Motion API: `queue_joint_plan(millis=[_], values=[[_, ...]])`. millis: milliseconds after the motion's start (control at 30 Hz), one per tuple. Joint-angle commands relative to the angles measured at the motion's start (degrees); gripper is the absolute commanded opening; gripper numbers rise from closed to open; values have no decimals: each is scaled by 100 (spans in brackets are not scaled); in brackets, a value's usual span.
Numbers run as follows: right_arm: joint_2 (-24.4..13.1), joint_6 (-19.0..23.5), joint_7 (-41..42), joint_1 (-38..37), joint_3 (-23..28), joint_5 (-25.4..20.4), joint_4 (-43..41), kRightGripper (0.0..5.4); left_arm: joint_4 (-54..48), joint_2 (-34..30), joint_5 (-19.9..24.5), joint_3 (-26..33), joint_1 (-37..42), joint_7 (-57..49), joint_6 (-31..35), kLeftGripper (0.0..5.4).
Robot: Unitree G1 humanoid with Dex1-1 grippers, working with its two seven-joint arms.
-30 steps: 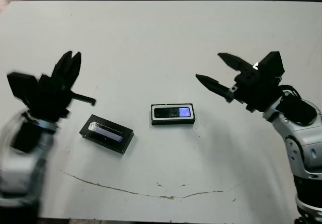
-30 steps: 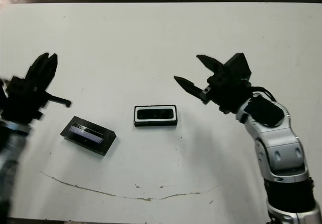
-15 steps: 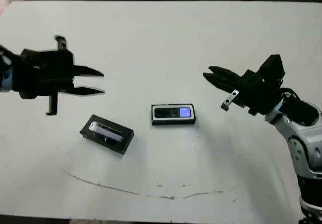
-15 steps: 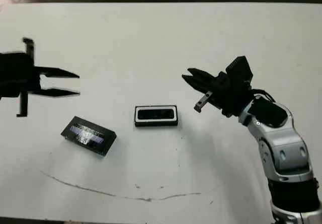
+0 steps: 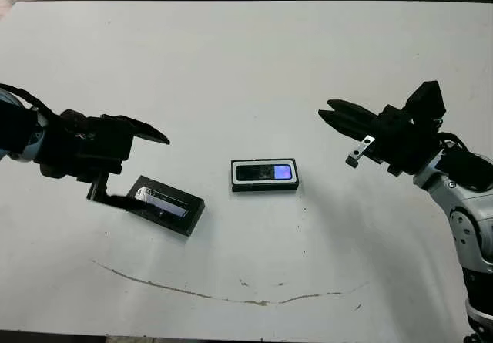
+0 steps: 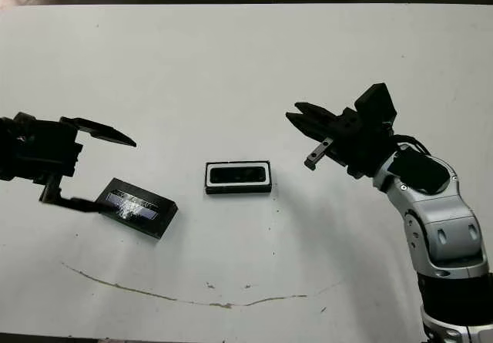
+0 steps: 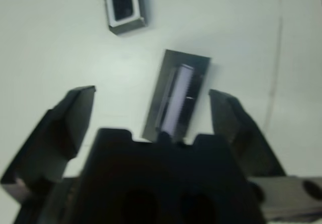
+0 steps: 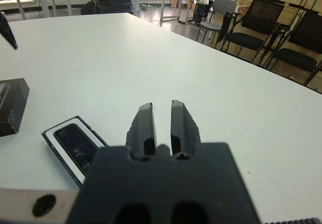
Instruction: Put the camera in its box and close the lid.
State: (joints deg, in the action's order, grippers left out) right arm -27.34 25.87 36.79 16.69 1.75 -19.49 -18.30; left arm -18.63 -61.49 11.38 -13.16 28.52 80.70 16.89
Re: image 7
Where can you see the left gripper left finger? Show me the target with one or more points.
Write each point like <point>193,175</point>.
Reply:
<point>50,138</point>

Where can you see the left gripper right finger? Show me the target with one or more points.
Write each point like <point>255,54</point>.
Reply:
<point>239,128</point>

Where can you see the black box lid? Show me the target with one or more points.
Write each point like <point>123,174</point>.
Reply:
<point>166,88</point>

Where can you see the black box base white insert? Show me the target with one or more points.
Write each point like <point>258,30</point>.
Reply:
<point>125,27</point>

